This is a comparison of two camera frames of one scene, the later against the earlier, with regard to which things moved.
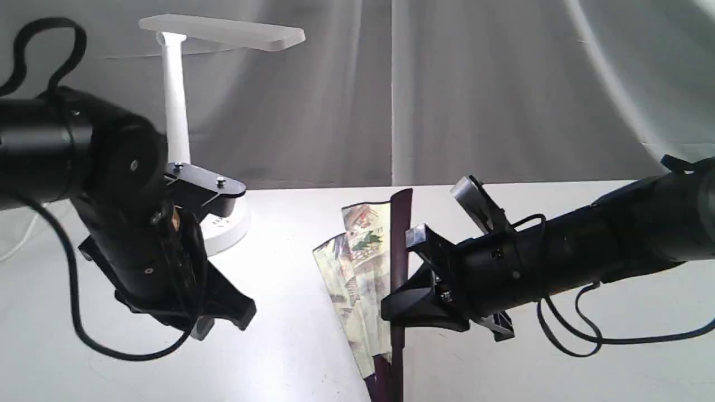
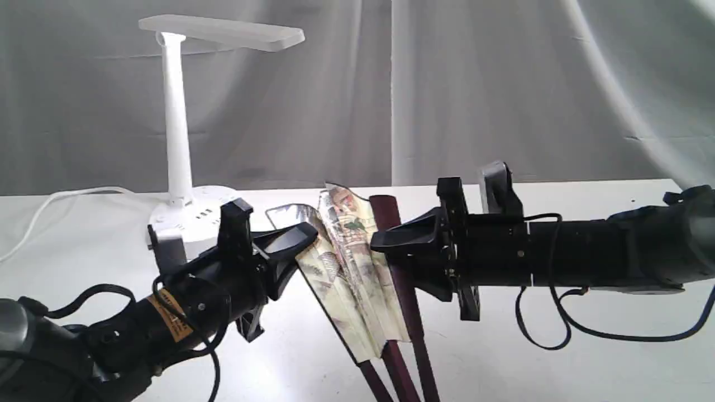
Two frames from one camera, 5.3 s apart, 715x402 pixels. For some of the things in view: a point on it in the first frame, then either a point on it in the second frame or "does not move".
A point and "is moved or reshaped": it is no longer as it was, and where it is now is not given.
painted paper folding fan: x=359 y=269 is moved or reshaped
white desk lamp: x=172 y=33 does not move
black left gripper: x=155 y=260 → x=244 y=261
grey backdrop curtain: x=414 y=92 does not move
